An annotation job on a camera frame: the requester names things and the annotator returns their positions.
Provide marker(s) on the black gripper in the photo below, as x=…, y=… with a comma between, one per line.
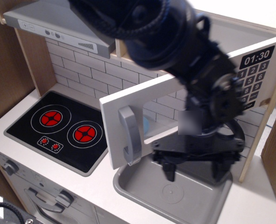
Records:
x=221, y=150

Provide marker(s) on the white toy microwave door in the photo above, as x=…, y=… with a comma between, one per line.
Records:
x=160, y=99

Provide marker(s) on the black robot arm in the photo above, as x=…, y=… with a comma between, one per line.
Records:
x=168, y=35

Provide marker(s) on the grey toy sink basin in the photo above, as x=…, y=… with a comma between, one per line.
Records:
x=194, y=197

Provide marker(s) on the dark grey toy faucet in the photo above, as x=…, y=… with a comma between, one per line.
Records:
x=238, y=138

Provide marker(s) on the blue toy bowl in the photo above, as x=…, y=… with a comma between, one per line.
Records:
x=145, y=125

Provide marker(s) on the black toy stove top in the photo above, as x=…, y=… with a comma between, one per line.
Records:
x=63, y=130

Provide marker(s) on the grey oven knob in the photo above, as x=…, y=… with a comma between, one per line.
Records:
x=10, y=167

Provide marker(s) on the grey range hood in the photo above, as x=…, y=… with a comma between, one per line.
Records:
x=56, y=20

